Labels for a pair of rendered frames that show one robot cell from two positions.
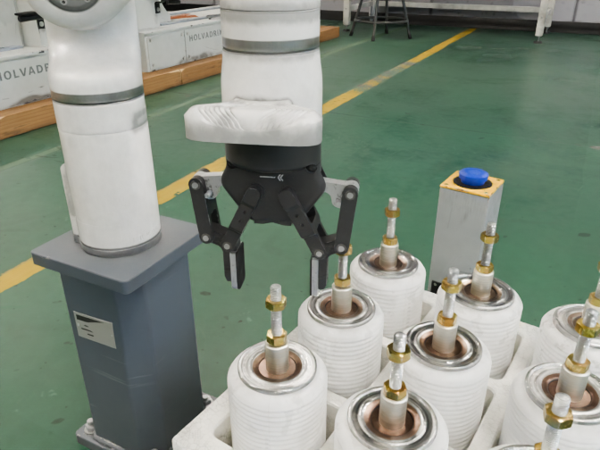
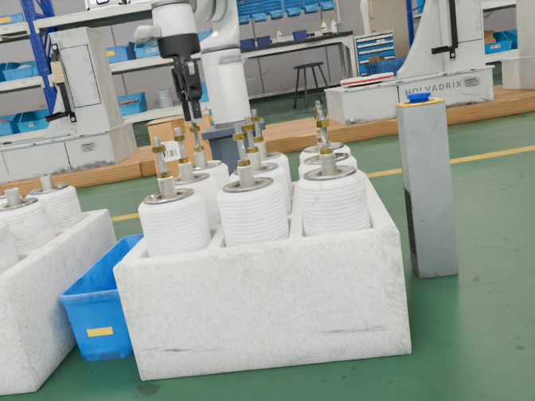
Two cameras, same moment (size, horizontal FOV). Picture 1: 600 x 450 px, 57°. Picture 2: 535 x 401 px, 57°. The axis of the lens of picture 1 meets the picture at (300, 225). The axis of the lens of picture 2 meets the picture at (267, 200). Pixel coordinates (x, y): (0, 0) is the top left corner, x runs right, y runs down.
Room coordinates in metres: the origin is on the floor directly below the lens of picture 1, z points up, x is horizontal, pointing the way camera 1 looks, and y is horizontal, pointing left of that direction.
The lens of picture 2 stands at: (0.08, -0.87, 0.40)
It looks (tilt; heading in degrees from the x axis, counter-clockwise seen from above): 14 degrees down; 63
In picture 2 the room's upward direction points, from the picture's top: 10 degrees counter-clockwise
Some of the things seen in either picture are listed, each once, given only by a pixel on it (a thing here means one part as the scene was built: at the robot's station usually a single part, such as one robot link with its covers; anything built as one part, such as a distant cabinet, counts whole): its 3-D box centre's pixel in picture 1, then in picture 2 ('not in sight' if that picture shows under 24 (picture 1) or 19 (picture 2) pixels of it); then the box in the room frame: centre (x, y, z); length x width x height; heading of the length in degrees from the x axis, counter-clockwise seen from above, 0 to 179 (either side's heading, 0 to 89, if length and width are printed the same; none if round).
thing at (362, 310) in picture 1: (341, 307); (262, 157); (0.51, -0.05, 0.25); 0.08 x 0.08 x 0.01
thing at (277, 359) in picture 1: (277, 355); (201, 160); (0.41, 0.02, 0.26); 0.02 x 0.02 x 0.03
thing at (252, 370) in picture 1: (277, 366); (202, 166); (0.41, 0.02, 0.25); 0.08 x 0.08 x 0.01
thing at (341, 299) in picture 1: (341, 297); (260, 150); (0.51, -0.05, 0.26); 0.02 x 0.02 x 0.03
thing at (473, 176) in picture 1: (472, 179); (419, 98); (0.72, -0.24, 0.32); 0.04 x 0.04 x 0.02
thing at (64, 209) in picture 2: not in sight; (60, 232); (0.15, 0.20, 0.16); 0.10 x 0.10 x 0.18
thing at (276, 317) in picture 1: (276, 320); (197, 139); (0.41, 0.02, 0.30); 0.01 x 0.01 x 0.08
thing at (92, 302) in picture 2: not in sight; (130, 288); (0.23, 0.03, 0.06); 0.30 x 0.11 x 0.12; 56
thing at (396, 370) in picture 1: (396, 372); (181, 149); (0.34, -0.08, 0.30); 0.01 x 0.01 x 0.08
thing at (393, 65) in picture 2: not in sight; (391, 77); (3.78, 3.06, 0.19); 0.50 x 0.41 x 0.37; 67
